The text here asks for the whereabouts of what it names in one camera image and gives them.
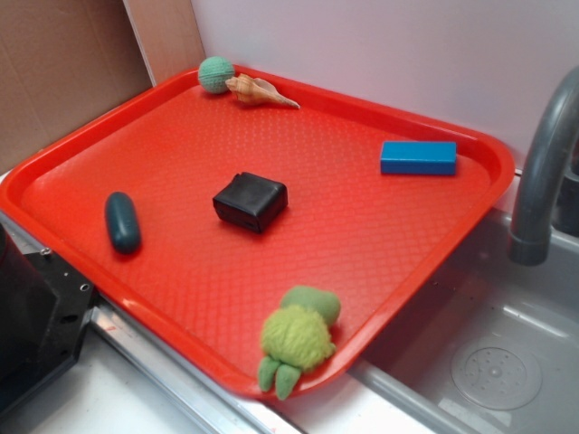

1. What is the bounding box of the blue rectangular block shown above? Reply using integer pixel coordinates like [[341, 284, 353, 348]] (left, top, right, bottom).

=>
[[379, 141, 457, 175]]

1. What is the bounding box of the red plastic tray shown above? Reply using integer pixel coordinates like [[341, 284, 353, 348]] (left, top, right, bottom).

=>
[[1, 71, 515, 398]]

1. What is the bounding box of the black square pouch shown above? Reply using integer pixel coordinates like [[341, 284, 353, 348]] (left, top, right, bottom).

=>
[[213, 172, 289, 233]]

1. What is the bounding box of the green plush turtle toy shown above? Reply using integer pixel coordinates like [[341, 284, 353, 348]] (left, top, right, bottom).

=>
[[257, 286, 341, 401]]

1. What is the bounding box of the tan conch seashell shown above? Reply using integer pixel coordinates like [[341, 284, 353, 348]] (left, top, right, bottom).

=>
[[225, 73, 300, 109]]

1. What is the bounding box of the green knitted ball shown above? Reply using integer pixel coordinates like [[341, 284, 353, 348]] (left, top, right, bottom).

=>
[[198, 56, 235, 94]]

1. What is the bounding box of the dark teal oval capsule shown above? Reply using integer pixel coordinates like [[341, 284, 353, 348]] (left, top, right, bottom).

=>
[[105, 192, 142, 255]]

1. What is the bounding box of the grey toy sink basin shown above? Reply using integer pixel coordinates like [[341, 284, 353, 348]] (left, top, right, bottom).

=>
[[351, 211, 578, 433]]

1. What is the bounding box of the grey curved faucet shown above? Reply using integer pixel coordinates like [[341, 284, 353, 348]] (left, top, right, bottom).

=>
[[508, 68, 578, 266]]

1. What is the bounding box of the brown cardboard panel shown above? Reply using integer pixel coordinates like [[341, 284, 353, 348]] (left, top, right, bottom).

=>
[[1, 1, 151, 172]]

